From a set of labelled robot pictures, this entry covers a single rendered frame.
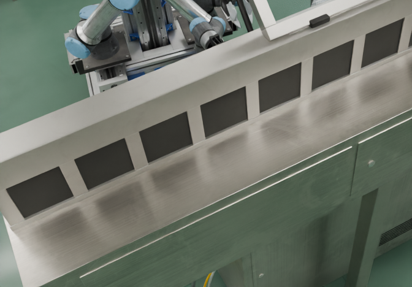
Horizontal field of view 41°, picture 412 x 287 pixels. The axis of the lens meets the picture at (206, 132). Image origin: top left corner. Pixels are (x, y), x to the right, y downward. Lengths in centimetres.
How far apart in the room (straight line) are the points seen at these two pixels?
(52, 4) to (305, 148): 353
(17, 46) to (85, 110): 314
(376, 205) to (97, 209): 90
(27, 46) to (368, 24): 321
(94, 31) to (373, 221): 133
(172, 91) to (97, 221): 34
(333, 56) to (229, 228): 49
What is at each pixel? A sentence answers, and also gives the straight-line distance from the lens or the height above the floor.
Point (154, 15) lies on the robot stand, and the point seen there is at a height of 89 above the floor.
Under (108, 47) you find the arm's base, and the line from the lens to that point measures 262.
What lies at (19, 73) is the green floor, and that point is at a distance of 407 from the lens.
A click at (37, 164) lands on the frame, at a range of 120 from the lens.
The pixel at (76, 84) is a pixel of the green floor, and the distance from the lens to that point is 382.
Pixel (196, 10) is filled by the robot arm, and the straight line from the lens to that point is 230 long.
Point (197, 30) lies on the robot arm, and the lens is 217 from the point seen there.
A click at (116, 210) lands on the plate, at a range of 128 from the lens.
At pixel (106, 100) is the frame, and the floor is 165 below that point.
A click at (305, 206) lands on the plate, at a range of 148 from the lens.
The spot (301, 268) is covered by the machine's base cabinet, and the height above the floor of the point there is 40.
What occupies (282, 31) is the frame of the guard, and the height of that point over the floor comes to 167.
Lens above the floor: 247
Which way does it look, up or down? 48 degrees down
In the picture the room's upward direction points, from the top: 9 degrees counter-clockwise
